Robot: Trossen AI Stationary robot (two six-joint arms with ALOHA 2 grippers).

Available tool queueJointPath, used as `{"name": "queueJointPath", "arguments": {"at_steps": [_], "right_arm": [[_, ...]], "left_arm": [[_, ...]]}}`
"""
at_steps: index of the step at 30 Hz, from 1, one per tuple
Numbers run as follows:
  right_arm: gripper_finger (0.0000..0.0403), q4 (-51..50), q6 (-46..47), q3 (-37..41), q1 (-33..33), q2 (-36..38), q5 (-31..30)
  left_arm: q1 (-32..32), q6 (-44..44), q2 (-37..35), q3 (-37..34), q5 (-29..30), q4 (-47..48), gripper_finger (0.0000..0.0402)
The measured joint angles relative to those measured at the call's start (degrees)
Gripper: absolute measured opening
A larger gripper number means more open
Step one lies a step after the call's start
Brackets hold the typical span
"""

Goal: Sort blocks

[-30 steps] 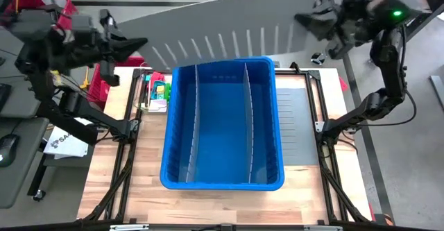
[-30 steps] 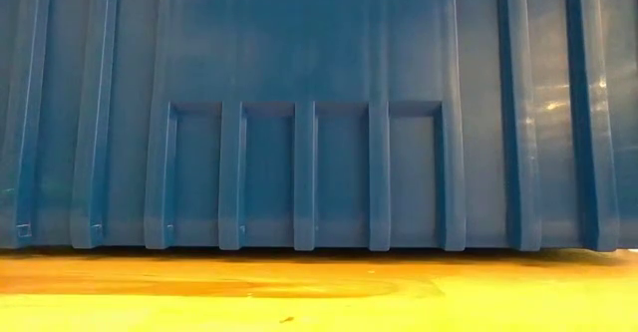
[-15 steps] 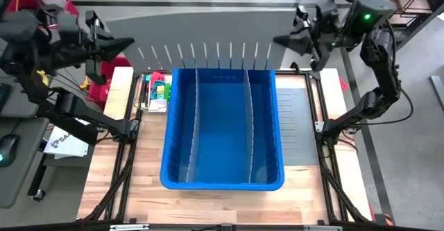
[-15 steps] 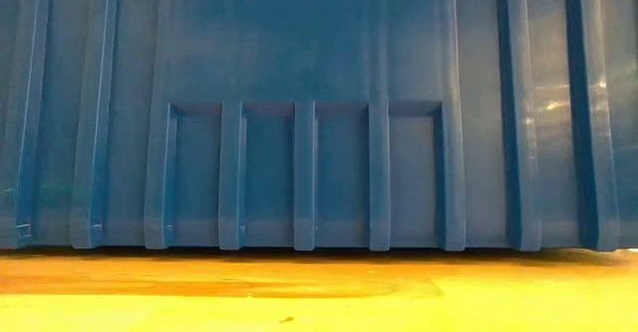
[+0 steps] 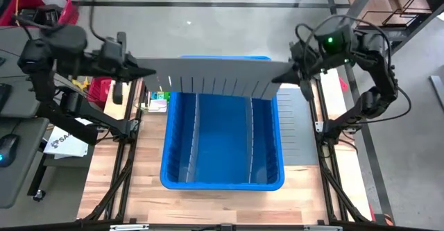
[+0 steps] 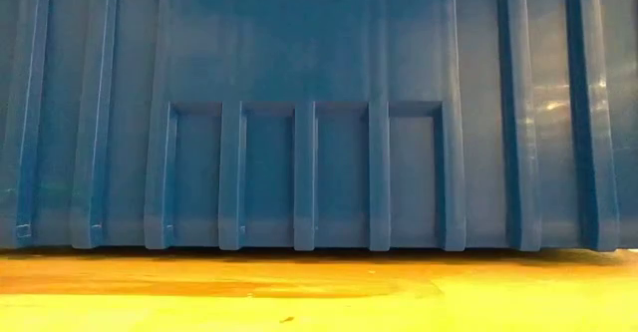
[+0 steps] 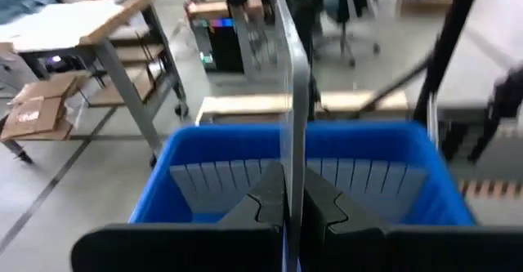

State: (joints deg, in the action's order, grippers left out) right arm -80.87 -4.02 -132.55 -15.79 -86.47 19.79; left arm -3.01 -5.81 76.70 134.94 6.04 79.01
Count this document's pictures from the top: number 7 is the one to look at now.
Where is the blue plastic bin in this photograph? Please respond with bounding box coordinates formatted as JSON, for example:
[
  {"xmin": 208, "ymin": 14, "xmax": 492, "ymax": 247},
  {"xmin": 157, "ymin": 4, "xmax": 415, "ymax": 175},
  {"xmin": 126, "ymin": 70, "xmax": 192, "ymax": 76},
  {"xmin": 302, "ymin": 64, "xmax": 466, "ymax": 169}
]
[{"xmin": 129, "ymin": 120, "xmax": 477, "ymax": 228}]

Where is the long grey slotted divider sheet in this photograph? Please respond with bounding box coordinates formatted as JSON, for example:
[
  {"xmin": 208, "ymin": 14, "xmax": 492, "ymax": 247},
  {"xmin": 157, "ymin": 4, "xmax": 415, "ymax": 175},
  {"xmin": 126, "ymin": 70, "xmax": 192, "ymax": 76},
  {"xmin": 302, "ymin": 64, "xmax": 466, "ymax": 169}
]
[{"xmin": 169, "ymin": 157, "xmax": 430, "ymax": 224}]

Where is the grey metal cart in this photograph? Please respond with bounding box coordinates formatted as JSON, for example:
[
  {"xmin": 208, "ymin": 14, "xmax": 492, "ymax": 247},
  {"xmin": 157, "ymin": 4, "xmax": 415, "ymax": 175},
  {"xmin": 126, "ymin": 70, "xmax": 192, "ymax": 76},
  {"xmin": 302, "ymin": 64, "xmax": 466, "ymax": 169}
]
[{"xmin": 0, "ymin": 0, "xmax": 191, "ymax": 169}]

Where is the office chair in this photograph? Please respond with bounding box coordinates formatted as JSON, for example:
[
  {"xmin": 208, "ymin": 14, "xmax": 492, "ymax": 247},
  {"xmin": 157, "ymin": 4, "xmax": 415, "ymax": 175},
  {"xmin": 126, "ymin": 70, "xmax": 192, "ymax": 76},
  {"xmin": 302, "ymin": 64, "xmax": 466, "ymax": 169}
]
[{"xmin": 314, "ymin": 0, "xmax": 382, "ymax": 69}]

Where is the black caster wheel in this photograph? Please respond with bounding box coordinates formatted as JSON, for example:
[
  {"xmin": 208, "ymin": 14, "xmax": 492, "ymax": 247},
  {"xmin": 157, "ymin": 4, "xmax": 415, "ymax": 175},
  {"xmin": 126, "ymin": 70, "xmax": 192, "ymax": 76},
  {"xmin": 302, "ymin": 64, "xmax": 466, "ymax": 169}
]
[{"xmin": 174, "ymin": 101, "xmax": 190, "ymax": 121}]

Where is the cardboard box with white label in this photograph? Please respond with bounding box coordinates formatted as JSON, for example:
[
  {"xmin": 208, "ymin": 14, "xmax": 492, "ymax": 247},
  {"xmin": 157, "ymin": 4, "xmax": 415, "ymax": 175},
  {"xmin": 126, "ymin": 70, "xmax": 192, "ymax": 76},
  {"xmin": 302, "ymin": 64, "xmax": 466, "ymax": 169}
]
[{"xmin": 0, "ymin": 96, "xmax": 69, "ymax": 142}]

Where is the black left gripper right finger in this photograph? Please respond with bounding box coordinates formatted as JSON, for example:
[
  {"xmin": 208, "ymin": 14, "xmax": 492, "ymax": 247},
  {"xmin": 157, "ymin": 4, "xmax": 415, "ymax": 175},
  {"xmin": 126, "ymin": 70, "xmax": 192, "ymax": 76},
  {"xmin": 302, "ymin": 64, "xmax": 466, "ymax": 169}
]
[{"xmin": 301, "ymin": 169, "xmax": 523, "ymax": 272}]

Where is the black computer tower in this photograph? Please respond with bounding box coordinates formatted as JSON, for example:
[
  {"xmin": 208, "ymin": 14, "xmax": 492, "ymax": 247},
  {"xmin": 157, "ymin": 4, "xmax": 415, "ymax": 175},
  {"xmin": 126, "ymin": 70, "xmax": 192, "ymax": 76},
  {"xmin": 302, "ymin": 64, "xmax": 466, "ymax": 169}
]
[{"xmin": 190, "ymin": 16, "xmax": 247, "ymax": 76}]

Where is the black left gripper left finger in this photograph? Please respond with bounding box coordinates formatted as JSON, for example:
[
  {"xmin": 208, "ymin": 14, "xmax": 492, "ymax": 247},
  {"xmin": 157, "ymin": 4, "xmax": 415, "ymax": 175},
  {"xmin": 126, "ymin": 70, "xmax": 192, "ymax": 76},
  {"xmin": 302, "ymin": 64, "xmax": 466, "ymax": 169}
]
[{"xmin": 71, "ymin": 162, "xmax": 286, "ymax": 272}]

